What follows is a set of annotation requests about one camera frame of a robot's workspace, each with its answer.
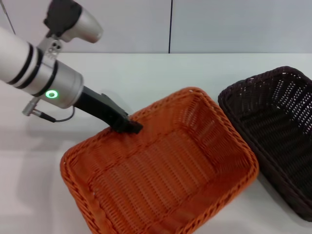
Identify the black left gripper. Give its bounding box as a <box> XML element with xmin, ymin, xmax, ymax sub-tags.
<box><xmin>74</xmin><ymin>85</ymin><xmax>144</xmax><ymax>135</ymax></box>

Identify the silver cable connector plug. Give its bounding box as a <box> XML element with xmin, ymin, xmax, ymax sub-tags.
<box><xmin>21</xmin><ymin>98</ymin><xmax>41</xmax><ymax>118</ymax></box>

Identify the orange woven basket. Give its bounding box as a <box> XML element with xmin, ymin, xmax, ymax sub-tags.
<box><xmin>60</xmin><ymin>87</ymin><xmax>259</xmax><ymax>234</ymax></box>

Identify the thin grey wrist cable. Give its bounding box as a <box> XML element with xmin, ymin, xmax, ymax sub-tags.
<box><xmin>36</xmin><ymin>106</ymin><xmax>75</xmax><ymax>122</ymax></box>

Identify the silver black wrist camera unit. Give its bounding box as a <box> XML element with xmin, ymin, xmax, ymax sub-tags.
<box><xmin>39</xmin><ymin>0</ymin><xmax>103</xmax><ymax>60</ymax></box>

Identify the dark brown woven basket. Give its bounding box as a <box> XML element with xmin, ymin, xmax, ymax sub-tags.
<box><xmin>217</xmin><ymin>65</ymin><xmax>312</xmax><ymax>222</ymax></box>

